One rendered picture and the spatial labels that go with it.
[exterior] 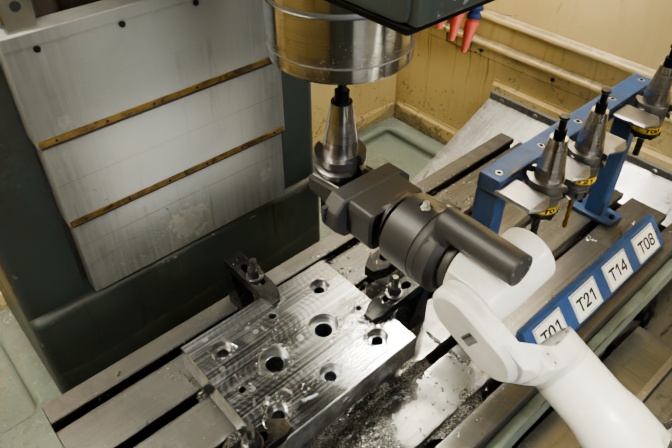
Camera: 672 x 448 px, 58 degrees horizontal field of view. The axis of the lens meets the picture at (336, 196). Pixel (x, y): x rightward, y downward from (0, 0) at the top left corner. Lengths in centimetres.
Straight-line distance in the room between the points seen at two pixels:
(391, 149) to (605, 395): 156
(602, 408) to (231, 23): 82
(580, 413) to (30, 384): 119
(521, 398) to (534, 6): 105
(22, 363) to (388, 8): 131
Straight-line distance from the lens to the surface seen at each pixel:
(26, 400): 156
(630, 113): 118
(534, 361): 61
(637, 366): 140
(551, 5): 172
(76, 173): 109
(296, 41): 60
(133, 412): 107
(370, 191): 70
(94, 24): 99
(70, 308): 128
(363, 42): 58
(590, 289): 120
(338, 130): 70
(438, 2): 42
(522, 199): 91
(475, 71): 192
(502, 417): 105
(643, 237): 135
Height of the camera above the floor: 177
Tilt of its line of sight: 39 degrees down
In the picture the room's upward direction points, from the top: straight up
